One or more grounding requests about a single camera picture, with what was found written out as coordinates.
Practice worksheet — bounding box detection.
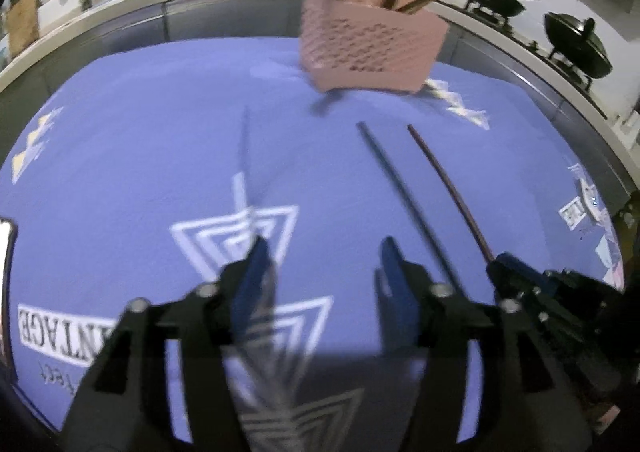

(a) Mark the upright wooden cutting board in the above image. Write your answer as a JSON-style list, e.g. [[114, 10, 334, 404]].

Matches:
[[5, 0, 41, 58]]

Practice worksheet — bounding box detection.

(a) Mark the black cooking pot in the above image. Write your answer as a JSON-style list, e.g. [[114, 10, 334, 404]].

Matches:
[[550, 36, 614, 79]]

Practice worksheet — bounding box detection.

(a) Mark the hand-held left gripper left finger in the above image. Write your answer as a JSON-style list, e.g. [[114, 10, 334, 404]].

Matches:
[[60, 235, 273, 452]]

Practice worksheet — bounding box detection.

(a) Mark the pink perforated plastic utensil basket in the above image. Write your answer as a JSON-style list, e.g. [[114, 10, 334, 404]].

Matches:
[[299, 0, 449, 93]]

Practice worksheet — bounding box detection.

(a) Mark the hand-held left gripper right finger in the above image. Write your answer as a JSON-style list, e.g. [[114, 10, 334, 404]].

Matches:
[[380, 237, 583, 452]]

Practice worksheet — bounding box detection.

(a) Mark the reddish brown wooden chopstick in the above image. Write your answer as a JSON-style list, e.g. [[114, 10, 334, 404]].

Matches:
[[406, 125, 498, 265]]

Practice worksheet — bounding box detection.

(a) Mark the blue printed tablecloth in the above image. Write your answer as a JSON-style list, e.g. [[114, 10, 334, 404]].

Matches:
[[0, 36, 626, 452]]

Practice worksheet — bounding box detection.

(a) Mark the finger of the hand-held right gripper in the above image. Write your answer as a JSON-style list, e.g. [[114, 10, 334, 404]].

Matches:
[[545, 269, 621, 313], [487, 256, 556, 323]]

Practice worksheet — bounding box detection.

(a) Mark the dark wooden chopstick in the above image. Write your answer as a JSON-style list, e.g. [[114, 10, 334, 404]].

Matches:
[[356, 122, 468, 300]]

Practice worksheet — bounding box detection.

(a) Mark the black smartphone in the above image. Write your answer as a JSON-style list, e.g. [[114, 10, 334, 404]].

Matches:
[[0, 218, 19, 369]]

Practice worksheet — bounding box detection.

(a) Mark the small white device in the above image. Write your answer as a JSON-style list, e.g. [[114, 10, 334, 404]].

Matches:
[[580, 179, 602, 223]]

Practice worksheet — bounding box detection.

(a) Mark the black gas stove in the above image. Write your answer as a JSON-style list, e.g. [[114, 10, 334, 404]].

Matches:
[[465, 2, 609, 119]]

